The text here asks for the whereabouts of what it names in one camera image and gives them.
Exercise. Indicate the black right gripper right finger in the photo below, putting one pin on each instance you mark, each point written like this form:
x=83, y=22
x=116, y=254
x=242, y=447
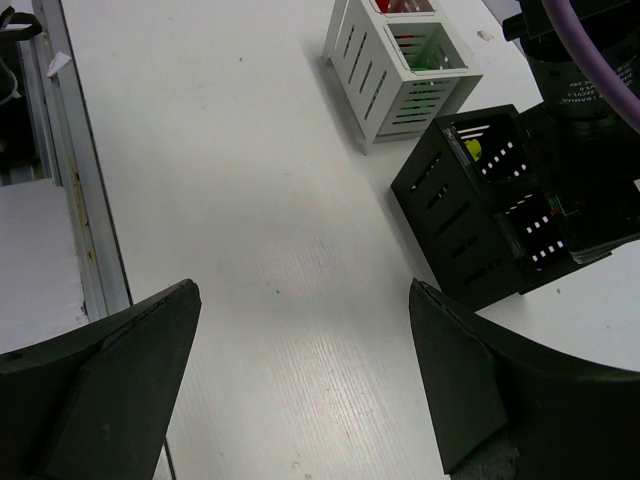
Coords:
x=505, y=407

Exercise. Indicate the small white scrap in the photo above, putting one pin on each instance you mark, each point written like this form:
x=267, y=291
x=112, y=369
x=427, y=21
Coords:
x=485, y=35

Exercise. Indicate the red arch lego brick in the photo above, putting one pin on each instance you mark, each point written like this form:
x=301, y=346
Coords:
x=395, y=6

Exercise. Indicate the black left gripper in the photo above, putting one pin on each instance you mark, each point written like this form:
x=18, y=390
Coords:
x=588, y=172

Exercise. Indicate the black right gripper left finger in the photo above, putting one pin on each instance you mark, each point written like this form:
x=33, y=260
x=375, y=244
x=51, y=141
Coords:
x=96, y=402

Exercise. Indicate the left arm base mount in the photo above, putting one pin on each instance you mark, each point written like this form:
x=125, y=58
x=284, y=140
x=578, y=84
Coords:
x=17, y=139

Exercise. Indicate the lime rounded lego brick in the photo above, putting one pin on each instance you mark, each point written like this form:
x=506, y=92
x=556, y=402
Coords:
x=475, y=149

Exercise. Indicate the white two-compartment container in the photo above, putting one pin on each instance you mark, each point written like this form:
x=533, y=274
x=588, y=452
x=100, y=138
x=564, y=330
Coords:
x=371, y=53

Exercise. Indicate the black two-compartment container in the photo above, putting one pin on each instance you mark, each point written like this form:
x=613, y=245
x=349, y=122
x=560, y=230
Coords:
x=485, y=228

